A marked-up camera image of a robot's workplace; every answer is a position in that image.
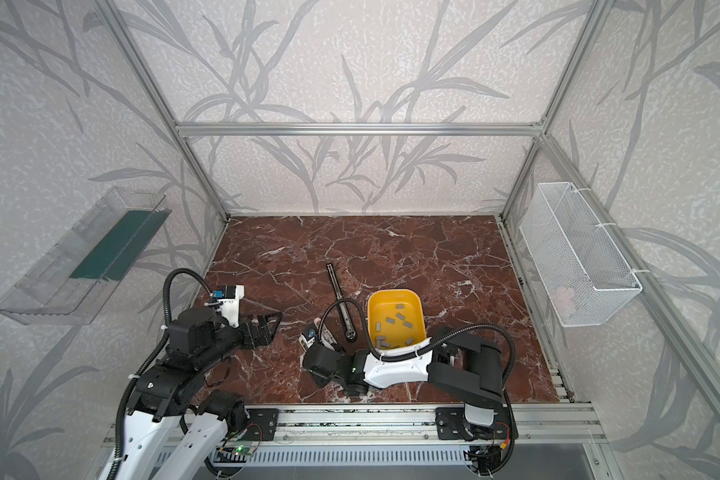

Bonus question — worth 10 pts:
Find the black metal stapler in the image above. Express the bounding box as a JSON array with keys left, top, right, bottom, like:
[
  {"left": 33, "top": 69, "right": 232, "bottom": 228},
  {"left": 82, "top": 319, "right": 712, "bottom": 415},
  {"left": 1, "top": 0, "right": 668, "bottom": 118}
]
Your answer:
[{"left": 326, "top": 262, "right": 359, "bottom": 343}]

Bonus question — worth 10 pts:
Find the beige mini stapler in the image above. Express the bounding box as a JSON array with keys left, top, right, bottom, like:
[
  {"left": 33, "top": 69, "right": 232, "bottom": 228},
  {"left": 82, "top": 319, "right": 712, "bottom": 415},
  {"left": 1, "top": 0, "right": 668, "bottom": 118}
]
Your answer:
[{"left": 298, "top": 328, "right": 317, "bottom": 351}]

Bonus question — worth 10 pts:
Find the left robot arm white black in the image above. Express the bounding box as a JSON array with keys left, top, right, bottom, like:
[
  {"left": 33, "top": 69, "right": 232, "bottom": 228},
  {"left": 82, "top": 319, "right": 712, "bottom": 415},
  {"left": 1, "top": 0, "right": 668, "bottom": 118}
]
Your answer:
[{"left": 99, "top": 268, "right": 283, "bottom": 479}]

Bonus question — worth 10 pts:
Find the yellow plastic tray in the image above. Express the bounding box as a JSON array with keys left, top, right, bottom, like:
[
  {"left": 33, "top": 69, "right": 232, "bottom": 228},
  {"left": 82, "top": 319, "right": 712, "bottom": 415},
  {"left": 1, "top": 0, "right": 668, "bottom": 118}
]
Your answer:
[{"left": 367, "top": 289, "right": 427, "bottom": 350}]

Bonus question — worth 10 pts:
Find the green circuit board left base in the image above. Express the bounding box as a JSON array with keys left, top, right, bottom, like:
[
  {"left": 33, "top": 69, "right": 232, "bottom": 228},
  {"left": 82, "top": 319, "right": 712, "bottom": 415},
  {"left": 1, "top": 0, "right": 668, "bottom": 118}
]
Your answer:
[{"left": 214, "top": 443, "right": 261, "bottom": 463}]

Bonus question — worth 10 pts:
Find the circuit board right base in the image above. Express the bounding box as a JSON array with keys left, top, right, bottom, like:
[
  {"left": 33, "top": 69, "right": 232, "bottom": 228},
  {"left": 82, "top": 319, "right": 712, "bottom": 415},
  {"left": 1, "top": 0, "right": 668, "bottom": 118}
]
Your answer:
[{"left": 465, "top": 441, "right": 514, "bottom": 478}]

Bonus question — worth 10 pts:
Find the clear plastic wall bin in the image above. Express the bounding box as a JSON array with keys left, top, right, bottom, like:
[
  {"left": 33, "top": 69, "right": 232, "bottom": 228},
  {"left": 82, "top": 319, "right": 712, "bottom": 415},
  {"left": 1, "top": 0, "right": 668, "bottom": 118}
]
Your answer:
[{"left": 0, "top": 187, "right": 171, "bottom": 326}]

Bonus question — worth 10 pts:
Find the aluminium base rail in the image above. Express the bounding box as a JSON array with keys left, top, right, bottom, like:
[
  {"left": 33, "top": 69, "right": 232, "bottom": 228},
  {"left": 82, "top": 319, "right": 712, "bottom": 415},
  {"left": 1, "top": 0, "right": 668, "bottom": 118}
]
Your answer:
[{"left": 244, "top": 403, "right": 607, "bottom": 448}]

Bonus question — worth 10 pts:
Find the white wire mesh basket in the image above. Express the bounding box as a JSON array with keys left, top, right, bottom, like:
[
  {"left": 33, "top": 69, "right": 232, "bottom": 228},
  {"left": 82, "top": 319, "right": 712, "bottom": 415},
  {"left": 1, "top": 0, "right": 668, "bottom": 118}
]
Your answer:
[{"left": 520, "top": 182, "right": 642, "bottom": 328}]

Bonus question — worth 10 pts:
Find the aluminium frame corner post left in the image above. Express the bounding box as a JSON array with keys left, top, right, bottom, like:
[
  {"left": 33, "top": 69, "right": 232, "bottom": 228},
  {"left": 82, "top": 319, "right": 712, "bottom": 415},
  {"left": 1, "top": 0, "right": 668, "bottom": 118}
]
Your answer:
[{"left": 93, "top": 0, "right": 229, "bottom": 222}]

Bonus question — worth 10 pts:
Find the aluminium frame corner post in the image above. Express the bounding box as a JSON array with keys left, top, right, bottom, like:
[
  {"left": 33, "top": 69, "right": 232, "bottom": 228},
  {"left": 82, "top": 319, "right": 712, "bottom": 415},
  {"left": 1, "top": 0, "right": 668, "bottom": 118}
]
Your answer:
[
  {"left": 500, "top": 0, "right": 614, "bottom": 224},
  {"left": 93, "top": 0, "right": 229, "bottom": 222}
]

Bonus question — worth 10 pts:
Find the aluminium frame back crossbar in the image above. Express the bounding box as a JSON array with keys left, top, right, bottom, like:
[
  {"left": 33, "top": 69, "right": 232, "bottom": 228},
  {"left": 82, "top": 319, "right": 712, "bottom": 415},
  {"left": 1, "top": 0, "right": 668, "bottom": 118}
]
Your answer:
[{"left": 176, "top": 122, "right": 542, "bottom": 137}]

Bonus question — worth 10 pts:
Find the aluminium frame corner post right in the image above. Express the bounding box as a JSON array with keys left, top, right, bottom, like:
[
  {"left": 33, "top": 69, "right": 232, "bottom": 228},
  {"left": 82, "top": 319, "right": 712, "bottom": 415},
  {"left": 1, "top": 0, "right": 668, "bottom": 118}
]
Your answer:
[{"left": 500, "top": 0, "right": 614, "bottom": 224}]

